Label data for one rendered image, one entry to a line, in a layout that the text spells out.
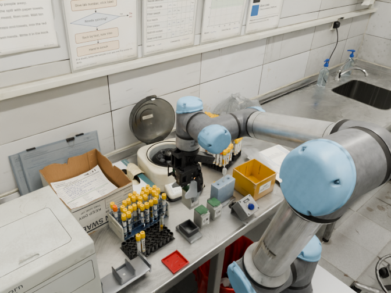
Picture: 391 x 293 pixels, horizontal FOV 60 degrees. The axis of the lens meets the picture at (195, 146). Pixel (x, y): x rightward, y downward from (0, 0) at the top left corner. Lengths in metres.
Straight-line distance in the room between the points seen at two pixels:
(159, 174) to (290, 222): 0.79
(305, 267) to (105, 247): 0.67
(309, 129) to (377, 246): 2.08
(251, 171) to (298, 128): 0.79
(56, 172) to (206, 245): 0.66
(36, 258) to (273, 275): 0.54
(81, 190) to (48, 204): 0.41
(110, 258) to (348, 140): 0.89
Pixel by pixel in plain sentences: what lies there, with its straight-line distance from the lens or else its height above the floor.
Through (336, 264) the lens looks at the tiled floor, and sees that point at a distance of 2.54.
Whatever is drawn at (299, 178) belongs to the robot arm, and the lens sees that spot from 0.58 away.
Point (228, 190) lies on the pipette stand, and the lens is 1.40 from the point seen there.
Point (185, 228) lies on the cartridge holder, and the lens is 1.29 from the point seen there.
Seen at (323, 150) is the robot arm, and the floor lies 1.54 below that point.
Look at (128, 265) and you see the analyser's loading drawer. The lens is 1.13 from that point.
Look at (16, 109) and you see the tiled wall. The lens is 1.36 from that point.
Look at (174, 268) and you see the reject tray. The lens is 1.19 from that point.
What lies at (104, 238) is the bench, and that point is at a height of 0.88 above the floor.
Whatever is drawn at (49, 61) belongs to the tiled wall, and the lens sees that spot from 1.35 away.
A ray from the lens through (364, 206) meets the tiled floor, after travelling 3.08.
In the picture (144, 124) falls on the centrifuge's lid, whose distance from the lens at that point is 1.59.
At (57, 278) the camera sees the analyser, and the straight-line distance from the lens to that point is 0.92.
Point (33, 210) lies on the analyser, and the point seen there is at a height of 1.17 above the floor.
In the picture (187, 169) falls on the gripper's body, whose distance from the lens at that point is 1.04.
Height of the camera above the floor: 1.83
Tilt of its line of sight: 33 degrees down
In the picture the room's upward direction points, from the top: 3 degrees clockwise
